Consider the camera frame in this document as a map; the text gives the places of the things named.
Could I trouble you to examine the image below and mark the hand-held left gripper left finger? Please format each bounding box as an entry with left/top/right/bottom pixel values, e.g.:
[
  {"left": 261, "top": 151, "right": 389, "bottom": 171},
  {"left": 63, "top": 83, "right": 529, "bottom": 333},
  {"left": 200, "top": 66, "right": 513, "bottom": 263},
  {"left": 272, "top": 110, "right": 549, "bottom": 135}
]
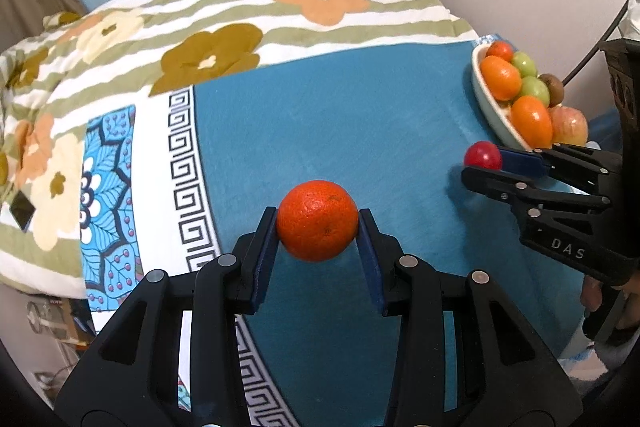
[{"left": 57, "top": 206, "right": 278, "bottom": 427}]

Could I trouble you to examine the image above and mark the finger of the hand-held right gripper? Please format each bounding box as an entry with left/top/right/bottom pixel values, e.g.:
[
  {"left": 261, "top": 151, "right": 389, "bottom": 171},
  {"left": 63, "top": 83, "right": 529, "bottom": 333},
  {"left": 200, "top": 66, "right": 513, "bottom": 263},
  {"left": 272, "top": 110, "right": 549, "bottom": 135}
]
[
  {"left": 461, "top": 166, "right": 613, "bottom": 228},
  {"left": 497, "top": 143, "right": 621, "bottom": 188}
]

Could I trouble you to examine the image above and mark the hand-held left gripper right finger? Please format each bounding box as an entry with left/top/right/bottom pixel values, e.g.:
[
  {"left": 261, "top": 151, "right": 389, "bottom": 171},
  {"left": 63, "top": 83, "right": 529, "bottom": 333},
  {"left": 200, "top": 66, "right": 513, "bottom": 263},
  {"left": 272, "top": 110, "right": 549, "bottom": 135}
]
[{"left": 356, "top": 208, "right": 585, "bottom": 427}]

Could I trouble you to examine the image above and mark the small red cherry tomato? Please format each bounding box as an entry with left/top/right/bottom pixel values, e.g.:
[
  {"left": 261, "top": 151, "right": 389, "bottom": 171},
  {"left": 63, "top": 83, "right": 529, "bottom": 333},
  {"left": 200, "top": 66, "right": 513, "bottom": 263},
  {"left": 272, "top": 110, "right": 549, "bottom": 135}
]
[{"left": 464, "top": 142, "right": 502, "bottom": 171}]

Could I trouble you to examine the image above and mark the large orange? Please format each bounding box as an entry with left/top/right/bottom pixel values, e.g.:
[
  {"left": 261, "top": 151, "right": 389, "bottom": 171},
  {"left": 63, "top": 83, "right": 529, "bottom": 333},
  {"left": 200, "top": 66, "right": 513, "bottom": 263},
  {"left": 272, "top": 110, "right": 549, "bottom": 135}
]
[
  {"left": 510, "top": 95, "right": 554, "bottom": 148},
  {"left": 480, "top": 56, "right": 522, "bottom": 102}
]

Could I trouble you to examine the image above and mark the pale red apple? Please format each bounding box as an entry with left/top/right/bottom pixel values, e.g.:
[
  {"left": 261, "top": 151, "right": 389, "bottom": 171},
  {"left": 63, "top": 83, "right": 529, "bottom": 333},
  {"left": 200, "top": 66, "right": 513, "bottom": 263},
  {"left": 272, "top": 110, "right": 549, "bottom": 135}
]
[{"left": 548, "top": 105, "right": 589, "bottom": 146}]

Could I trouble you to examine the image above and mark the cream plate with yellow cartoon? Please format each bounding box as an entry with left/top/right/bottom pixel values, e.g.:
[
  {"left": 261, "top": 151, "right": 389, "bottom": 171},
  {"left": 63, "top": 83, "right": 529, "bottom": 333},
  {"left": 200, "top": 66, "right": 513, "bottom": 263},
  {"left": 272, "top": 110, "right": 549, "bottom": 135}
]
[{"left": 471, "top": 43, "right": 591, "bottom": 152}]

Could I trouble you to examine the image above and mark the rough-skinned mandarin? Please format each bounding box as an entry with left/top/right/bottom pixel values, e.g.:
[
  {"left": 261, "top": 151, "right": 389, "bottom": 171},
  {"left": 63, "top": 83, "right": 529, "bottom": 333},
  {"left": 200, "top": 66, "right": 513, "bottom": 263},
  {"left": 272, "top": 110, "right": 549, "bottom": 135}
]
[{"left": 276, "top": 180, "right": 360, "bottom": 263}]

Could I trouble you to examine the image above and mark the green apple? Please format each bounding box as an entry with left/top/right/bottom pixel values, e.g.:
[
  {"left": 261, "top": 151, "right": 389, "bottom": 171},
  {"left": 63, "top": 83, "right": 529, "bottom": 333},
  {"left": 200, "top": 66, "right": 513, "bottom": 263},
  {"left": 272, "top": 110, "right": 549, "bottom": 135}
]
[
  {"left": 520, "top": 76, "right": 551, "bottom": 105},
  {"left": 510, "top": 51, "right": 538, "bottom": 78}
]

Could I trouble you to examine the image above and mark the brown kiwi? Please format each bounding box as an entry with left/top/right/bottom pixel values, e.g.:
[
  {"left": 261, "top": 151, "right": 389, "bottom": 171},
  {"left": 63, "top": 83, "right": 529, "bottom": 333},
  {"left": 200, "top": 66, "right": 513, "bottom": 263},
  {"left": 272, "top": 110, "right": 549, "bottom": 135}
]
[{"left": 539, "top": 73, "right": 566, "bottom": 106}]

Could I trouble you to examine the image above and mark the small mandarin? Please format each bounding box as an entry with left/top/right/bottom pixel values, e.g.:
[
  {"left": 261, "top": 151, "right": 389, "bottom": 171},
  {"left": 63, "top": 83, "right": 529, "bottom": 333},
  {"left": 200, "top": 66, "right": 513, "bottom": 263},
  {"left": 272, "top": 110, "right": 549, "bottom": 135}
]
[{"left": 486, "top": 42, "right": 515, "bottom": 62}]

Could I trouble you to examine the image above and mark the person's right hand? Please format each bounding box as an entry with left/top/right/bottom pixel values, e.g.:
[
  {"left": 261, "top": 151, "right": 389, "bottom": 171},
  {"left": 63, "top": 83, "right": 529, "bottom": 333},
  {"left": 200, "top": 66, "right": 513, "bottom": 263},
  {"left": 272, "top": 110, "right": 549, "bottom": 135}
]
[{"left": 580, "top": 278, "right": 604, "bottom": 313}]

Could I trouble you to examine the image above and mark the light blue fuzzy cloth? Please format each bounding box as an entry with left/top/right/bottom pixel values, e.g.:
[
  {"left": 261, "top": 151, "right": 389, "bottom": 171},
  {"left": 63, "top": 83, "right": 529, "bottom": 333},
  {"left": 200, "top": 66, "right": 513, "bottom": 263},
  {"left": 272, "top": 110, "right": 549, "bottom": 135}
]
[{"left": 552, "top": 337, "right": 613, "bottom": 408}]

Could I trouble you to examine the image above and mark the teal patterned tablecloth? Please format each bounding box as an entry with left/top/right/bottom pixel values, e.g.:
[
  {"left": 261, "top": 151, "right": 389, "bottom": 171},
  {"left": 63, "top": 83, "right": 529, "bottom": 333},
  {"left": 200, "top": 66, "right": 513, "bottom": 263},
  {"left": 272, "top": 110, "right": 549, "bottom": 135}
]
[{"left": 80, "top": 39, "right": 626, "bottom": 427}]

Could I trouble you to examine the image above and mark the clear plastic bag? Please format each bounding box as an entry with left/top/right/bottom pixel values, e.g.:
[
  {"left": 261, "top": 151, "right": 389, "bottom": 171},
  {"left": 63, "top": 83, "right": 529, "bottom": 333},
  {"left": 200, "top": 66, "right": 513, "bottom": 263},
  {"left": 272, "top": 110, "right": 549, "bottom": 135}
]
[{"left": 617, "top": 0, "right": 640, "bottom": 40}]

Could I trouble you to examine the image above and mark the floral striped blanket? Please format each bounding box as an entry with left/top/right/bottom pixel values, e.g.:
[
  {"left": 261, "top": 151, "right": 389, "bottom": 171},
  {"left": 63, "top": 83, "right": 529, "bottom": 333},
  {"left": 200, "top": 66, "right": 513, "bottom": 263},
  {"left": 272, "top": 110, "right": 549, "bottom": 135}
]
[{"left": 0, "top": 0, "right": 481, "bottom": 298}]

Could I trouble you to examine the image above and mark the dark floor clutter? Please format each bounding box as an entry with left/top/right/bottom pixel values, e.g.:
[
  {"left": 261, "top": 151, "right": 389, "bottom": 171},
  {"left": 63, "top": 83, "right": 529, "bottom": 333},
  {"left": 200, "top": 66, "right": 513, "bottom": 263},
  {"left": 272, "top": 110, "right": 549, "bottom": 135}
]
[{"left": 22, "top": 294, "right": 98, "bottom": 408}]

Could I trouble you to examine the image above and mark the small black square object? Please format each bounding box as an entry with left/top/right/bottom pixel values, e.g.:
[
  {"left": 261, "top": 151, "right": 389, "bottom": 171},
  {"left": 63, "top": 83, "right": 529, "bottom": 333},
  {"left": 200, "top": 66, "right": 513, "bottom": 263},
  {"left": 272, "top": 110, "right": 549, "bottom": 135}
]
[{"left": 10, "top": 192, "right": 37, "bottom": 233}]

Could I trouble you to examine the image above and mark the black cable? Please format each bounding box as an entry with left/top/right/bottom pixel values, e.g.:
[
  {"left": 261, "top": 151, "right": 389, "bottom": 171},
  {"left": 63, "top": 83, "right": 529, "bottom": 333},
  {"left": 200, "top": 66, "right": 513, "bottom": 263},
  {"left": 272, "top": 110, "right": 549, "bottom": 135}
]
[{"left": 562, "top": 0, "right": 640, "bottom": 85}]

